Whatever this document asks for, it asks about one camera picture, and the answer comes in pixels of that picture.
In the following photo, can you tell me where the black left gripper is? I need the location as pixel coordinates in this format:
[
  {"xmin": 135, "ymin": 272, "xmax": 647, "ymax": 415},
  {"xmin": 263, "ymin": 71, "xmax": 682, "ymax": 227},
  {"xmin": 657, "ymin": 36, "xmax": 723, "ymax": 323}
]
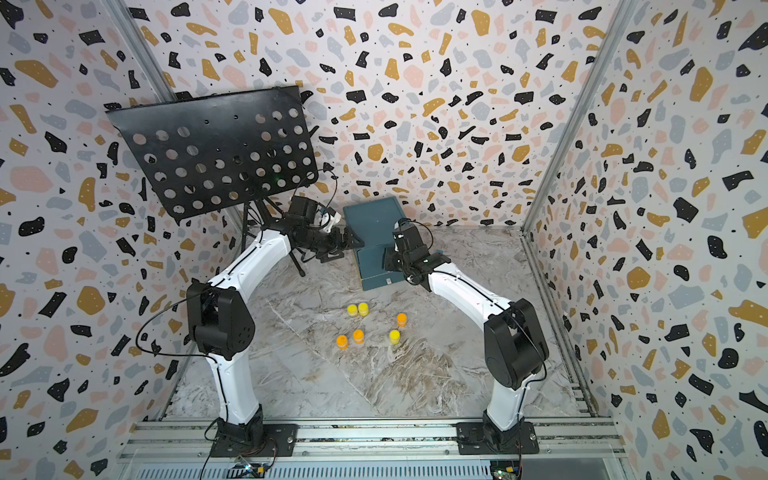
[{"xmin": 301, "ymin": 226, "xmax": 365, "ymax": 262}]

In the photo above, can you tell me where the teal drawer cabinet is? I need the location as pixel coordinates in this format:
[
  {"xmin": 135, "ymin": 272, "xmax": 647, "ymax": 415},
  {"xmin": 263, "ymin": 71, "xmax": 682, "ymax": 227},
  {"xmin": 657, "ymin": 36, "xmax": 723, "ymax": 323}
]
[{"xmin": 343, "ymin": 197, "xmax": 405, "ymax": 291}]

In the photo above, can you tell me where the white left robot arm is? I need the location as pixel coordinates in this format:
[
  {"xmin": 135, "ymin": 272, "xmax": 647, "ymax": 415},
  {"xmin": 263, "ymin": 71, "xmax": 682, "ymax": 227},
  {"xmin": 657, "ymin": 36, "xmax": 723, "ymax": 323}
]
[{"xmin": 187, "ymin": 221, "xmax": 365, "ymax": 456}]

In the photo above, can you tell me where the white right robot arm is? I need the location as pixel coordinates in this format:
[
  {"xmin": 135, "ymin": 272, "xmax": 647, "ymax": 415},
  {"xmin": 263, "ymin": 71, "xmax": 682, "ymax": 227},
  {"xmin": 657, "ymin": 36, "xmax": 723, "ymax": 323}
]
[{"xmin": 382, "ymin": 218, "xmax": 549, "ymax": 455}]

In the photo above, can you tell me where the orange paint can middle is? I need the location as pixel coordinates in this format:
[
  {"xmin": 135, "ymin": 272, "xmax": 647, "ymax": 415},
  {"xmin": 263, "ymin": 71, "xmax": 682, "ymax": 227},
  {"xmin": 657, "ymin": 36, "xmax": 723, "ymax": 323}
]
[{"xmin": 353, "ymin": 329, "xmax": 365, "ymax": 345}]

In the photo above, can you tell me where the black perforated music stand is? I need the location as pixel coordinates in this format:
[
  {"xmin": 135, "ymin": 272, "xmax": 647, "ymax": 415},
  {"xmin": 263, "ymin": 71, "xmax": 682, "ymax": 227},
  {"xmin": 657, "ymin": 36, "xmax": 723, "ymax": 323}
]
[{"xmin": 107, "ymin": 86, "xmax": 318, "ymax": 222}]

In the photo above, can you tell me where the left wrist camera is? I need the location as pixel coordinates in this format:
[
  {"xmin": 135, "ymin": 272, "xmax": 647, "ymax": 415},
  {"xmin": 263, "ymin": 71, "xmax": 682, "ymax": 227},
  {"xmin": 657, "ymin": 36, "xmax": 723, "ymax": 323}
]
[{"xmin": 288, "ymin": 195, "xmax": 342, "ymax": 233}]

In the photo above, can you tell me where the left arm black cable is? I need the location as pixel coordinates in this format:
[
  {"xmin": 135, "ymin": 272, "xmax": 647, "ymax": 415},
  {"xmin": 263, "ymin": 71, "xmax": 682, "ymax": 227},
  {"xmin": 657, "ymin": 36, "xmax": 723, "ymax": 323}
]
[{"xmin": 133, "ymin": 293, "xmax": 211, "ymax": 361}]

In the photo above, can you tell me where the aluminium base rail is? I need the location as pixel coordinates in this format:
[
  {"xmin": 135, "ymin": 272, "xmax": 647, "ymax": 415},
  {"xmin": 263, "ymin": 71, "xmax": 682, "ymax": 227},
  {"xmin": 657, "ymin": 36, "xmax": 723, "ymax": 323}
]
[{"xmin": 115, "ymin": 417, "xmax": 634, "ymax": 479}]

